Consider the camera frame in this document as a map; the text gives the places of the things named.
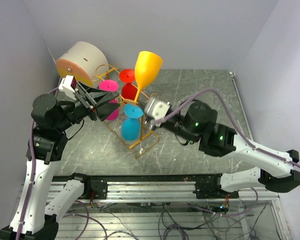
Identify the red plastic wine glass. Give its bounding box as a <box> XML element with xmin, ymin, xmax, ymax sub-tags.
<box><xmin>119</xmin><ymin>68</ymin><xmax>138</xmax><ymax>101</ymax></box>

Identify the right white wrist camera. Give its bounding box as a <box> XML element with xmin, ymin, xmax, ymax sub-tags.
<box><xmin>144</xmin><ymin>96</ymin><xmax>171</xmax><ymax>126</ymax></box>

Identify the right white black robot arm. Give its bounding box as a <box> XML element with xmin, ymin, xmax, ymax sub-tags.
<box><xmin>141</xmin><ymin>97</ymin><xmax>300</xmax><ymax>199</ymax></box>

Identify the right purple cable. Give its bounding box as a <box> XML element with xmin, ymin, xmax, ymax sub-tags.
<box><xmin>154</xmin><ymin>88</ymin><xmax>300</xmax><ymax>182</ymax></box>

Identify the purple cable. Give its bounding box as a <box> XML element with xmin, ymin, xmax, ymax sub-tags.
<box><xmin>14</xmin><ymin>87</ymin><xmax>60</xmax><ymax>240</ymax></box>
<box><xmin>154</xmin><ymin>88</ymin><xmax>300</xmax><ymax>182</ymax></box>

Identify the aluminium mounting rail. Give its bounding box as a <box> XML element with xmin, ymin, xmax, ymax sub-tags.
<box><xmin>19</xmin><ymin>181</ymin><xmax>281</xmax><ymax>204</ymax></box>

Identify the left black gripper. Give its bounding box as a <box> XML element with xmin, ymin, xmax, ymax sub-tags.
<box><xmin>55</xmin><ymin>80</ymin><xmax>120</xmax><ymax>132</ymax></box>

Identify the gold wire glass rack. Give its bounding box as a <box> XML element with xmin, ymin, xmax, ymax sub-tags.
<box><xmin>97</xmin><ymin>63</ymin><xmax>160</xmax><ymax>159</ymax></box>

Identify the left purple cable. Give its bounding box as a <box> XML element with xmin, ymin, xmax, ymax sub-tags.
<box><xmin>14</xmin><ymin>87</ymin><xmax>60</xmax><ymax>240</ymax></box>

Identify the yellow plastic wine glass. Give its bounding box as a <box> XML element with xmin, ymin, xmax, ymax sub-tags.
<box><xmin>134</xmin><ymin>51</ymin><xmax>163</xmax><ymax>102</ymax></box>

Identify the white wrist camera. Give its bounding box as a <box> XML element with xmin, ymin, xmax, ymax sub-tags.
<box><xmin>58</xmin><ymin>75</ymin><xmax>77</xmax><ymax>100</ymax></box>
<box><xmin>144</xmin><ymin>96</ymin><xmax>171</xmax><ymax>126</ymax></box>

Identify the pink plastic wine glass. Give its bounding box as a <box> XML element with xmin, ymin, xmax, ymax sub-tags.
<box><xmin>98</xmin><ymin>79</ymin><xmax>119</xmax><ymax>121</ymax></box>

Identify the blue plastic wine glass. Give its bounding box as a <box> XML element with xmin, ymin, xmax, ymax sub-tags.
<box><xmin>121</xmin><ymin>104</ymin><xmax>144</xmax><ymax>141</ymax></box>

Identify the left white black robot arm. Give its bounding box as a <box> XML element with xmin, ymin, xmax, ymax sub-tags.
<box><xmin>0</xmin><ymin>82</ymin><xmax>119</xmax><ymax>240</ymax></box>

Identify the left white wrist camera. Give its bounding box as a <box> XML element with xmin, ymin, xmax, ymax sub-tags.
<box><xmin>58</xmin><ymin>75</ymin><xmax>77</xmax><ymax>100</ymax></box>

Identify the round white drawer box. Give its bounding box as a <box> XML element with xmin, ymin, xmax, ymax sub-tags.
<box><xmin>56</xmin><ymin>41</ymin><xmax>109</xmax><ymax>88</ymax></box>

